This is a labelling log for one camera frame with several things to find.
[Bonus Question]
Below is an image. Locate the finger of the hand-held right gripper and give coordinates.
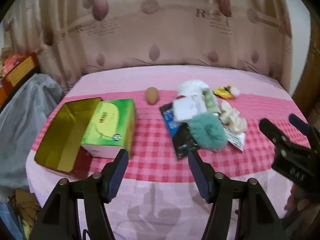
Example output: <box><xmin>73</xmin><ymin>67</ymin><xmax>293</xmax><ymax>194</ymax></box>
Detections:
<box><xmin>259</xmin><ymin>118</ymin><xmax>293</xmax><ymax>153</ymax></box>
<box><xmin>288</xmin><ymin>114</ymin><xmax>320</xmax><ymax>153</ymax></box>

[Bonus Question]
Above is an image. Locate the brown makeup sponge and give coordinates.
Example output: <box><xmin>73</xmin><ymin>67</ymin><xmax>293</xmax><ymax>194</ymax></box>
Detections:
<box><xmin>145</xmin><ymin>87</ymin><xmax>159</xmax><ymax>105</ymax></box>

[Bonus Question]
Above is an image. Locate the green tissue pack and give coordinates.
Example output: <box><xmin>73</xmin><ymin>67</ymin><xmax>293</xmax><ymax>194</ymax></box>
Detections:
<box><xmin>80</xmin><ymin>98</ymin><xmax>137</xmax><ymax>159</ymax></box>

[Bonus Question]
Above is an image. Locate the gold tin box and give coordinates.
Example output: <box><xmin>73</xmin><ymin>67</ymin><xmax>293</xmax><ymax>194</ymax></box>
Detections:
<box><xmin>34</xmin><ymin>97</ymin><xmax>105</xmax><ymax>180</ymax></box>

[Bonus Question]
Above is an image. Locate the cream ruffled scrunchie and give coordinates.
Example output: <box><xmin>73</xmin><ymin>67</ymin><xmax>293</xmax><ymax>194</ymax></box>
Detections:
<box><xmin>219</xmin><ymin>101</ymin><xmax>248</xmax><ymax>133</ymax></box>

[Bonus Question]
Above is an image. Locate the black blue drink sachet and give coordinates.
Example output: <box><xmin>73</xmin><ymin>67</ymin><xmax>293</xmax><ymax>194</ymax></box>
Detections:
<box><xmin>159</xmin><ymin>103</ymin><xmax>199</xmax><ymax>160</ymax></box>

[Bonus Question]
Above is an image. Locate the red cardboard box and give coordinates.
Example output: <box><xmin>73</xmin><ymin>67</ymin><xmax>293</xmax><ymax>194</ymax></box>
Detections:
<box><xmin>2</xmin><ymin>52</ymin><xmax>40</xmax><ymax>88</ymax></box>

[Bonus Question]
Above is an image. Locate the green patterned packet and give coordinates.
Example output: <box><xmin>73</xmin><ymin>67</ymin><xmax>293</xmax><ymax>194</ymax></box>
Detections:
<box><xmin>202</xmin><ymin>90</ymin><xmax>220</xmax><ymax>113</ymax></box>

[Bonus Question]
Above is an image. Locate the pink checked blanket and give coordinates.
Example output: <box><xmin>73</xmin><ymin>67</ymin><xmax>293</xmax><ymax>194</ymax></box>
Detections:
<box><xmin>25</xmin><ymin>65</ymin><xmax>313</xmax><ymax>240</ymax></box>

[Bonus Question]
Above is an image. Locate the blue checked bag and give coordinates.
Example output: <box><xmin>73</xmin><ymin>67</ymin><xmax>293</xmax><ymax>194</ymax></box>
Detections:
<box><xmin>0</xmin><ymin>200</ymin><xmax>24</xmax><ymax>240</ymax></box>

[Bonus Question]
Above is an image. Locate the white printed packet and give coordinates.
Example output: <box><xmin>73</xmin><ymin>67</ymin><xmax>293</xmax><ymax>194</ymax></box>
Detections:
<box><xmin>224</xmin><ymin>126</ymin><xmax>247</xmax><ymax>152</ymax></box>

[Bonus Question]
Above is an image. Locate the white sock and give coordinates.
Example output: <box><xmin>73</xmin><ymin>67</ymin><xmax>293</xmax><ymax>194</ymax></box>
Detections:
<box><xmin>177</xmin><ymin>79</ymin><xmax>212</xmax><ymax>98</ymax></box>

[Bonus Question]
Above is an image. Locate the teal fluffy scrunchie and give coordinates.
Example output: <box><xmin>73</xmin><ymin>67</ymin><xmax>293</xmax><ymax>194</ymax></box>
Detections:
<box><xmin>187</xmin><ymin>112</ymin><xmax>228</xmax><ymax>151</ymax></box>

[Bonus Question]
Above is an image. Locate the yellow plush toy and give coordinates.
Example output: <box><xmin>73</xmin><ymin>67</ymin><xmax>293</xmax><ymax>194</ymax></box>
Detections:
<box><xmin>212</xmin><ymin>84</ymin><xmax>240</xmax><ymax>99</ymax></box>

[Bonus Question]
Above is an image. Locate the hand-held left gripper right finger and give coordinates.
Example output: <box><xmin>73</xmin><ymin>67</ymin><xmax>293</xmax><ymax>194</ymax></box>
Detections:
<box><xmin>187</xmin><ymin>149</ymin><xmax>287</xmax><ymax>240</ymax></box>

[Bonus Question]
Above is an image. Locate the red plastic bag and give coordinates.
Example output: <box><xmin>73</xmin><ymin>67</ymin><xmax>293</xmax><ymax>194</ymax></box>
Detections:
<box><xmin>4</xmin><ymin>54</ymin><xmax>25</xmax><ymax>74</ymax></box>

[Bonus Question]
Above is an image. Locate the person's right hand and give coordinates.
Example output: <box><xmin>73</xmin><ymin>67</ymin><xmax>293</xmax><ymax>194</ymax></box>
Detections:
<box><xmin>285</xmin><ymin>186</ymin><xmax>317</xmax><ymax>214</ymax></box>

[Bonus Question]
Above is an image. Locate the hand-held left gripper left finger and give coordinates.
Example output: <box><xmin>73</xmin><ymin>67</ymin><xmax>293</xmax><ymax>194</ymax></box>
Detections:
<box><xmin>29</xmin><ymin>149</ymin><xmax>129</xmax><ymax>240</ymax></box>

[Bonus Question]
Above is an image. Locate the beige leaf print curtain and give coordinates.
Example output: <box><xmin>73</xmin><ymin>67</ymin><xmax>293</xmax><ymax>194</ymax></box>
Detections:
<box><xmin>2</xmin><ymin>0</ymin><xmax>294</xmax><ymax>93</ymax></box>

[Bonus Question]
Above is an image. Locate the pale plastic cover sheet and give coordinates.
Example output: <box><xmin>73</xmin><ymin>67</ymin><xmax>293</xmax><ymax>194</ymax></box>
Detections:
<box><xmin>0</xmin><ymin>74</ymin><xmax>63</xmax><ymax>193</ymax></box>

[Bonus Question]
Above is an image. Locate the white towel with red trim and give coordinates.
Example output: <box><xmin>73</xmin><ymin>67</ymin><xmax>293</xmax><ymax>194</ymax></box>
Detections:
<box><xmin>172</xmin><ymin>95</ymin><xmax>208</xmax><ymax>123</ymax></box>

